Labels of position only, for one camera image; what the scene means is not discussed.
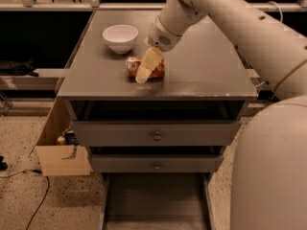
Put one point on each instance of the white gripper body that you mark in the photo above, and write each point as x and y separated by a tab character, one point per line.
160	35

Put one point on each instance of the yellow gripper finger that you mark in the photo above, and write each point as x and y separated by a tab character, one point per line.
148	62

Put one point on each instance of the orange crushed coke can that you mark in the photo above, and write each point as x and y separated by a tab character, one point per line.
132	64

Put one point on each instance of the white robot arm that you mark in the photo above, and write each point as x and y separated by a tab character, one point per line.
269	177

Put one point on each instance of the grey drawer cabinet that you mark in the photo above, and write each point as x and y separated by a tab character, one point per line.
204	82

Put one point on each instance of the grey top drawer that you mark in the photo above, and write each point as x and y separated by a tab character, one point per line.
126	134

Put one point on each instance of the grey middle drawer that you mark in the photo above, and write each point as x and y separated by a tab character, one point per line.
111	163

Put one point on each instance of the grey open bottom drawer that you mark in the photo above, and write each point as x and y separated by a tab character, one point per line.
156	201

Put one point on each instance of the white ceramic bowl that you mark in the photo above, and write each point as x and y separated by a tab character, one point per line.
120	38

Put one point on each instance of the items inside wooden box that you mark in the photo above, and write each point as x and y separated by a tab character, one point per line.
68	137

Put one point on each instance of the wooden box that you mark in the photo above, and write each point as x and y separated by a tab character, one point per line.
55	157

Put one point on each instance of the black object on shelf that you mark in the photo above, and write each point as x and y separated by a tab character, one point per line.
17	68

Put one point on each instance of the metal shelf rail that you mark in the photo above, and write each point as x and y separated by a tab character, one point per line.
75	7

